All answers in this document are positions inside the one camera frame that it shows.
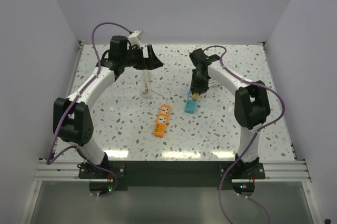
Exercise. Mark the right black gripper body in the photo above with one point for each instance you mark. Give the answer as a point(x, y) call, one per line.
point(199, 83)

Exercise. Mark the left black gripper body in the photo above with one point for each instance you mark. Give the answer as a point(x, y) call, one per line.
point(135, 58)

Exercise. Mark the yellow plug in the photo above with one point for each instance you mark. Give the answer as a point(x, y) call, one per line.
point(195, 96)

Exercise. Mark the blue power strip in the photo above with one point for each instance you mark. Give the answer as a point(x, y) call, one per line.
point(190, 104)

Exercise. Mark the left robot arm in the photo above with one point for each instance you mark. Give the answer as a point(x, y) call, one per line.
point(72, 122)

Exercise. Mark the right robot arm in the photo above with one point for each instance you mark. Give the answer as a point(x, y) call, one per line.
point(251, 103)

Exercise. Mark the orange power strip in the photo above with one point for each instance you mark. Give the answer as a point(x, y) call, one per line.
point(162, 120)

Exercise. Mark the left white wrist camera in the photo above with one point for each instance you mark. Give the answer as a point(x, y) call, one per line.
point(135, 38)

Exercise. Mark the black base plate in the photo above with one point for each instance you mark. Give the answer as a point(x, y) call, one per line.
point(121, 175)

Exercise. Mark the aluminium rail frame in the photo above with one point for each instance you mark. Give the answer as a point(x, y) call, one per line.
point(124, 121)

